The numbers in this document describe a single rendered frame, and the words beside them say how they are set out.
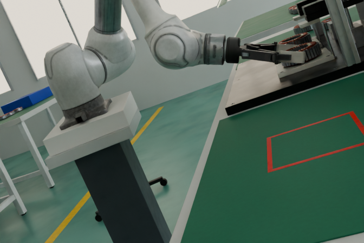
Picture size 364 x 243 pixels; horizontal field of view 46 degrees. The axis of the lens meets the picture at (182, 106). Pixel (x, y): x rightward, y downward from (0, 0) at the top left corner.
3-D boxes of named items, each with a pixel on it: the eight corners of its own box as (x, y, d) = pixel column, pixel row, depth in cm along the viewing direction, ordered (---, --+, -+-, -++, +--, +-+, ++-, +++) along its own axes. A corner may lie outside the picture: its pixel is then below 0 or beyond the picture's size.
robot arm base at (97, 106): (57, 134, 150) (50, 120, 148) (70, 117, 171) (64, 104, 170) (105, 115, 149) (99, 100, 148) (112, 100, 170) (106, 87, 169)
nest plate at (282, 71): (279, 78, 116) (277, 74, 116) (277, 68, 130) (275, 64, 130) (335, 59, 112) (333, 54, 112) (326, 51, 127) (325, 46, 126)
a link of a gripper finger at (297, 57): (278, 50, 115) (278, 51, 115) (305, 51, 114) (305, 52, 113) (277, 61, 116) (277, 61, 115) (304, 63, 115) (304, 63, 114)
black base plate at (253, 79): (227, 116, 109) (224, 107, 108) (240, 69, 169) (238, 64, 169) (425, 50, 96) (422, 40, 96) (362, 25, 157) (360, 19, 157)
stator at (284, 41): (279, 57, 141) (275, 46, 140) (280, 51, 151) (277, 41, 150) (313, 45, 137) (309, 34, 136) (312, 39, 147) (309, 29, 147)
